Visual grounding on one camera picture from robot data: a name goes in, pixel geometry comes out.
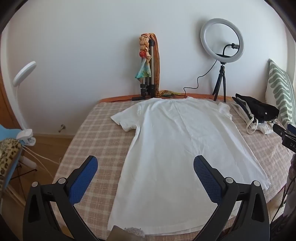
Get white ring light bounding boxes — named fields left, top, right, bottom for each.
left=200, top=18, right=245, bottom=63

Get white tote bag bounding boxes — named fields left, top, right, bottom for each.
left=229, top=101, right=278, bottom=135

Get black ring light cable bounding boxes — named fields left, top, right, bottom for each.
left=183, top=59, right=218, bottom=96

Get orange patterned bed sheet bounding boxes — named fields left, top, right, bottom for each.
left=98, top=93, right=234, bottom=104

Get white clip lamp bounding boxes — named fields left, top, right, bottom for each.
left=13, top=61, right=37, bottom=147

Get beige plaid blanket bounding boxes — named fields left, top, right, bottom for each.
left=53, top=98, right=296, bottom=241

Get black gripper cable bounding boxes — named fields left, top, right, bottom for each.
left=270, top=177, right=293, bottom=223

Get grey fuzzy cloth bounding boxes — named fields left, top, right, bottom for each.
left=109, top=225, right=147, bottom=241

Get green patterned pillow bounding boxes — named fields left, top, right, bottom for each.
left=265, top=59, right=296, bottom=127

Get blue chair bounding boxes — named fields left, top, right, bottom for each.
left=0, top=124, right=26, bottom=207

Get orange patterned cloth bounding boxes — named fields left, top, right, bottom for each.
left=149, top=33, right=181, bottom=96

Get colourful silk scarf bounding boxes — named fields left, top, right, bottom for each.
left=135, top=34, right=153, bottom=83

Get white t-shirt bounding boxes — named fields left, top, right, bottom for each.
left=107, top=97, right=271, bottom=236

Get silver camera tripod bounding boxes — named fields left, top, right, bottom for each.
left=140, top=39, right=157, bottom=99

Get white floor cable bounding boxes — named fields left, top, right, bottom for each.
left=22, top=148, right=61, bottom=180

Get black cloth bag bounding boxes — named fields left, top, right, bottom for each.
left=235, top=93, right=280, bottom=122

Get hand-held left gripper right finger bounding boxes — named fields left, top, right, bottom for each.
left=193, top=155, right=271, bottom=241

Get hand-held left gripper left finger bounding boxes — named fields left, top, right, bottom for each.
left=22, top=156, right=100, bottom=241

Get leopard print cloth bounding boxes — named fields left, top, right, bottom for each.
left=0, top=138, right=23, bottom=184

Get black mini tripod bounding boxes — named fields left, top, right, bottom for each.
left=212, top=62, right=227, bottom=103

